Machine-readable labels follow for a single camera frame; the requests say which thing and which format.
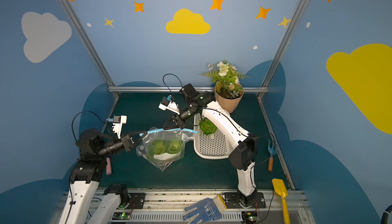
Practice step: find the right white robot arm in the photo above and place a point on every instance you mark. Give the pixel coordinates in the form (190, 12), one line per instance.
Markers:
(244, 145)

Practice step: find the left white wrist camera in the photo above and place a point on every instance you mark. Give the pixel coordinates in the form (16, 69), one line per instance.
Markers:
(117, 122)

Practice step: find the blue garden fork wooden handle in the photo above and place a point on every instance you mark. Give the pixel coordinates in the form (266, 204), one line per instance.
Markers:
(272, 151)

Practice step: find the yellow plastic shovel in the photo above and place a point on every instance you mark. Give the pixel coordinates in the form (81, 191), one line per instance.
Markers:
(280, 189)

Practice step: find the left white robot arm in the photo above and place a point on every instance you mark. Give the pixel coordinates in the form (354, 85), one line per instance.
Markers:
(95, 148)

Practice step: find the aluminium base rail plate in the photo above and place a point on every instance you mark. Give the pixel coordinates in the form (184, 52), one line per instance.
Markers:
(167, 206)

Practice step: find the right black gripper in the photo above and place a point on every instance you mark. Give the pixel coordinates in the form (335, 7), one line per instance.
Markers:
(179, 119)

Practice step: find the white perforated plastic basket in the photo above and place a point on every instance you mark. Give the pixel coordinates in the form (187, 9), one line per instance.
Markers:
(212, 147)

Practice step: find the blue dotted work glove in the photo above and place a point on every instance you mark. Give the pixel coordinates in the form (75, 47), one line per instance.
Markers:
(205, 210)

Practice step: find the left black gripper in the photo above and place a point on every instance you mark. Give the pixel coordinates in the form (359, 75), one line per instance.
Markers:
(129, 141)

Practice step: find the potted artificial flower plant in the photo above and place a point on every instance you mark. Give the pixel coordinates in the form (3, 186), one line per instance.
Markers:
(228, 89)

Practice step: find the green chinese cabbage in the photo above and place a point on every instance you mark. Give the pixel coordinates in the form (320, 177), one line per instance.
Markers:
(207, 126)

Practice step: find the blue-zip bag with cabbages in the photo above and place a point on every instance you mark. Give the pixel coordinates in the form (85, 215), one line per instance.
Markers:
(163, 147)

